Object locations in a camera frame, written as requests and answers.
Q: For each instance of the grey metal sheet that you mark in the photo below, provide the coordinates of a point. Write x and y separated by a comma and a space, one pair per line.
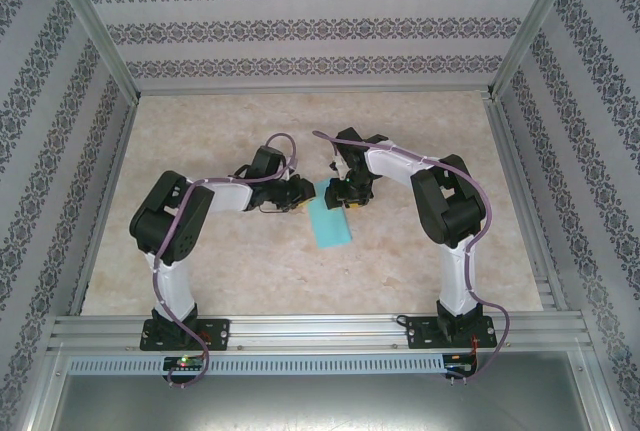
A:
320, 406

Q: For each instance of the controller board with green light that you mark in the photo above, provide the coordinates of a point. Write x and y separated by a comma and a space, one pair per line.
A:
184, 363

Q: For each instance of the long aluminium mounting rail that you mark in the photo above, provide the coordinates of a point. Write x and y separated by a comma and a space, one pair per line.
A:
320, 331

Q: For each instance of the black base plate left arm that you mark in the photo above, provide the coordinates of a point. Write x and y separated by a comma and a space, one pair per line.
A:
215, 333

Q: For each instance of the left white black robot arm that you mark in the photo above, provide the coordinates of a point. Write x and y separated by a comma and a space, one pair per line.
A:
172, 291

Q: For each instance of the aluminium side rail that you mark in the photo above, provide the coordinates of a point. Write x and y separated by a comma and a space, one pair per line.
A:
105, 206
525, 206

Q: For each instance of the small controller board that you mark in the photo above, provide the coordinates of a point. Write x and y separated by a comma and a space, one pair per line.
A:
461, 369

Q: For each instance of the turquoise cloth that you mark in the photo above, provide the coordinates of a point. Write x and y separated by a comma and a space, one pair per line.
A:
330, 231

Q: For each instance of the black base plate right arm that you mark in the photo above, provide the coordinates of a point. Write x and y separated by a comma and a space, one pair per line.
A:
422, 333

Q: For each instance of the aluminium cross bar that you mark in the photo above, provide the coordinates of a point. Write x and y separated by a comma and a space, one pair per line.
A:
310, 91

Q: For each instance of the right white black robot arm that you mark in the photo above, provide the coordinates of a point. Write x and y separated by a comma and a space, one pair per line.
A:
457, 281

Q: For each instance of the aluminium frame post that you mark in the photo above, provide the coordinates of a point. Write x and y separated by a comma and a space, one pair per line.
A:
540, 26
95, 31

